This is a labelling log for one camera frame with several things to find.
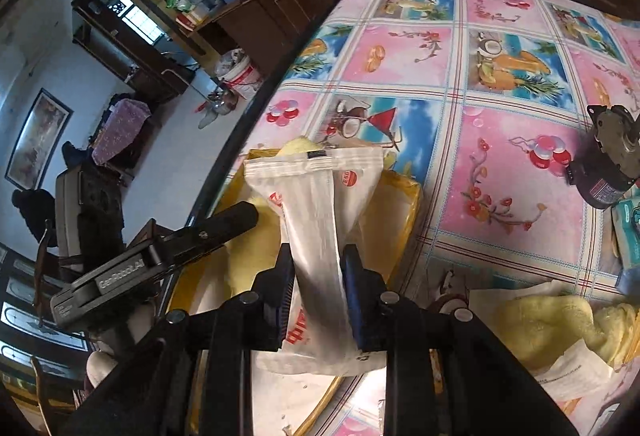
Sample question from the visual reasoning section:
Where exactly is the large white striped pouch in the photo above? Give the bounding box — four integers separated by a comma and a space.
244, 147, 386, 376

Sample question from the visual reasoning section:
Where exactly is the yellow fluffy towel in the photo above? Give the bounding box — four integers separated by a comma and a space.
492, 295, 638, 371

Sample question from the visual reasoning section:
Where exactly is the white printed medicine packet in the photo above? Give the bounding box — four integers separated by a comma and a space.
470, 280, 614, 401

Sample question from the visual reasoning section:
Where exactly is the purple cloth covered table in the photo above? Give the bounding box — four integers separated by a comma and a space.
91, 98, 151, 165

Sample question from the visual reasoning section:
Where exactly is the metal kettle on floor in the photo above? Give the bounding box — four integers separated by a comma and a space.
198, 85, 239, 130

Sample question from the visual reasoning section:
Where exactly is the white plastic bucket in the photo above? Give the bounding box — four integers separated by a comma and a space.
215, 48, 264, 100

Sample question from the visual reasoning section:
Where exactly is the colourful patterned tablecloth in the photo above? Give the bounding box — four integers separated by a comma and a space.
245, 0, 639, 309

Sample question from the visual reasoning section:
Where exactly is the teal tissue pack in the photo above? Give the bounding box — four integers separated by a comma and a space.
612, 197, 640, 269

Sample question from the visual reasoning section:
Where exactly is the black electric motor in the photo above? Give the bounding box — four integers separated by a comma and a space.
565, 105, 639, 210

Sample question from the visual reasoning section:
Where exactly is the framed wall painting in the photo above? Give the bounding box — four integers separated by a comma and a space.
4, 89, 73, 190

